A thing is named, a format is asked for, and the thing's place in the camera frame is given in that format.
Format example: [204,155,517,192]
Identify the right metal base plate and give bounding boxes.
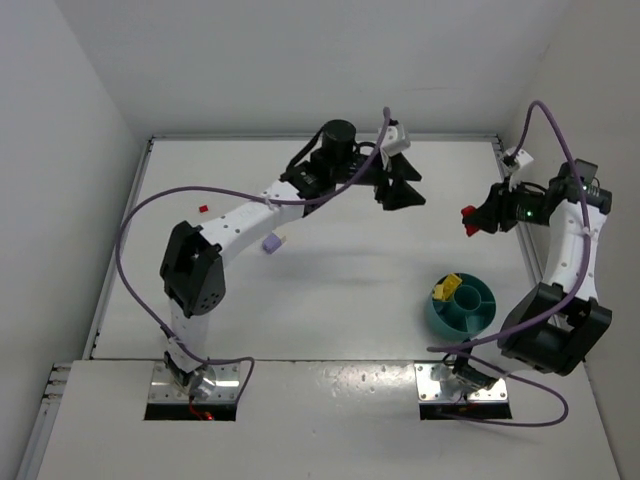
[414,362,509,405]

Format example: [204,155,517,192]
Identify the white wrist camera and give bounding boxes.
[501,148,534,175]
[380,123,411,157]

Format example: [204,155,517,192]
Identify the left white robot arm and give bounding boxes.
[160,119,426,387]

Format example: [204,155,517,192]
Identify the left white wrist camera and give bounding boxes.
[380,123,411,157]

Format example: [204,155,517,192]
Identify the teal divided round container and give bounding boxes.
[422,272,496,341]

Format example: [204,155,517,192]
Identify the metal base plate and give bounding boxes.
[414,362,509,405]
[148,362,240,405]

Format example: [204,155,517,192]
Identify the purple lego block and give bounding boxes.
[261,232,286,255]

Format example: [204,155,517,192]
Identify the red lego piece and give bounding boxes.
[461,205,481,237]

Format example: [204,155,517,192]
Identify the yellow lego plate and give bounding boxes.
[442,273,463,298]

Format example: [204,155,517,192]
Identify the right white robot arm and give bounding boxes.
[452,150,613,388]

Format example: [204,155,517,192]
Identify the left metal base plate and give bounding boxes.
[148,362,240,405]

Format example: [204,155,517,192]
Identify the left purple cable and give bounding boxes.
[115,106,393,396]

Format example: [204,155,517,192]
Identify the yellow lego piece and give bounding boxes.
[432,284,456,302]

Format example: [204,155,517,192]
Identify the red wires under base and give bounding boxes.
[187,397,216,421]

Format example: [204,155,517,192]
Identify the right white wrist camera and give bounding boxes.
[501,148,534,175]

